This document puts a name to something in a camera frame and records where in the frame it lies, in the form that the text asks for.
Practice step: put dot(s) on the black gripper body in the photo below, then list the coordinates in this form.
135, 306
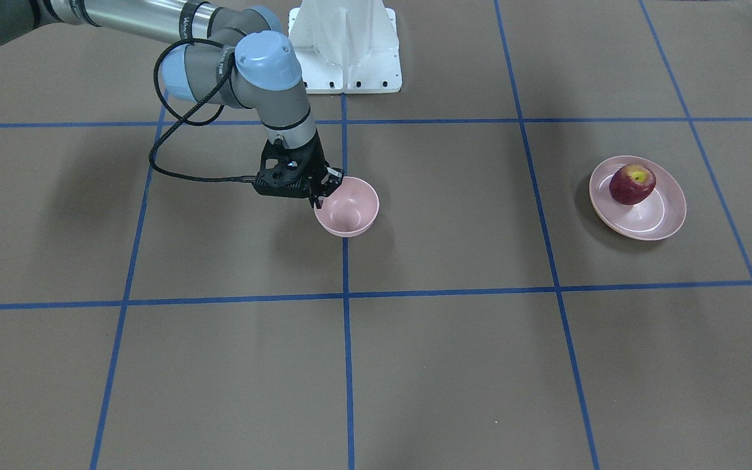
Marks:
316, 168

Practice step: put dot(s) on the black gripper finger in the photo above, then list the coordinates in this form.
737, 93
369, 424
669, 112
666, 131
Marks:
334, 178
317, 198

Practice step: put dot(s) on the pink bowl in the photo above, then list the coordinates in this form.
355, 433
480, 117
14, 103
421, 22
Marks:
350, 210

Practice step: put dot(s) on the red apple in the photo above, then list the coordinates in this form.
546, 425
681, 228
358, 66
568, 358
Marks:
632, 184

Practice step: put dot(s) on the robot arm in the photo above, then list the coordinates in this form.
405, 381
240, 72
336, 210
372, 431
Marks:
237, 59

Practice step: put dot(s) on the pink plate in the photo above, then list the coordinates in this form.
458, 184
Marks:
656, 217

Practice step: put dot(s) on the white pedestal base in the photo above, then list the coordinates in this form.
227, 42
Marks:
346, 47

